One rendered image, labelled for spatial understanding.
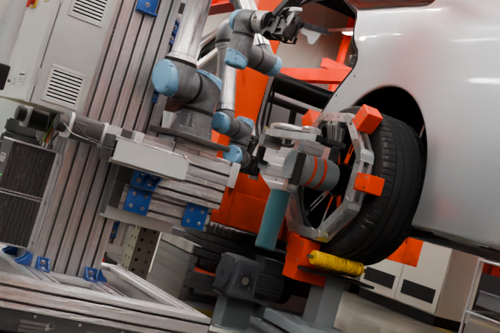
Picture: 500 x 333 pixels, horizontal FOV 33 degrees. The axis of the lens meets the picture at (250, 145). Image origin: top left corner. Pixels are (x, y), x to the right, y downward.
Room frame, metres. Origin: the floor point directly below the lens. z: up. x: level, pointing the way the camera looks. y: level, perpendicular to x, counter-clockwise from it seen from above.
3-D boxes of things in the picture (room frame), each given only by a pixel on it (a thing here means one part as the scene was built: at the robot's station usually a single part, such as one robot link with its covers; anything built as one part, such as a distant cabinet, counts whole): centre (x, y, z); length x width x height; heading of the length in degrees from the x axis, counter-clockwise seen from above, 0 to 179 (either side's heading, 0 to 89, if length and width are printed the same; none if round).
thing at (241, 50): (2.72, 0.11, 1.12); 0.11 x 0.08 x 0.11; 135
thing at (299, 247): (3.56, -0.37, 0.48); 0.16 x 0.12 x 0.17; 117
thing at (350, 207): (3.54, -0.34, 0.85); 0.54 x 0.07 x 0.54; 27
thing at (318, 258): (3.48, -0.48, 0.51); 0.29 x 0.06 x 0.06; 117
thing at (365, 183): (3.27, -0.49, 0.85); 0.09 x 0.08 x 0.07; 27
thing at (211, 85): (2.98, 0.22, 0.98); 0.13 x 0.12 x 0.14; 135
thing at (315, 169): (3.51, -0.28, 0.85); 0.21 x 0.14 x 0.14; 117
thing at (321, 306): (3.62, -0.49, 0.32); 0.40 x 0.30 x 0.28; 27
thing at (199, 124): (2.99, 0.21, 0.87); 0.15 x 0.15 x 0.10
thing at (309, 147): (3.30, -0.23, 0.93); 0.09 x 0.05 x 0.05; 117
